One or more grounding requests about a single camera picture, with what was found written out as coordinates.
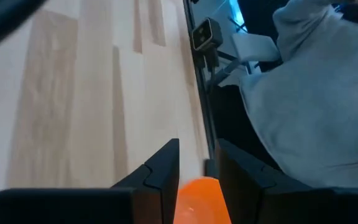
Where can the white rounded pad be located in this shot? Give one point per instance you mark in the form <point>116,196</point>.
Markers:
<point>253,46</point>

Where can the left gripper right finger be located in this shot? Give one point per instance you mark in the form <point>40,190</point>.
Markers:
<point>275,208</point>

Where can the orange mini bowl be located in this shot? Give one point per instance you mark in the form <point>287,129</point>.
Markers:
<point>200,202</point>

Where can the black table-level camera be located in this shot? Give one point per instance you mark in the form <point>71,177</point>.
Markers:
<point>207,34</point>

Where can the black metal table frame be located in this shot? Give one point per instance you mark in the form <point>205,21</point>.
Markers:
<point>211,168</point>

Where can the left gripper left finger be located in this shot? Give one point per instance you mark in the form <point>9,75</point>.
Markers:
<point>104,208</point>

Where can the person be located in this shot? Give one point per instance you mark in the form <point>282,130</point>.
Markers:
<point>322,93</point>

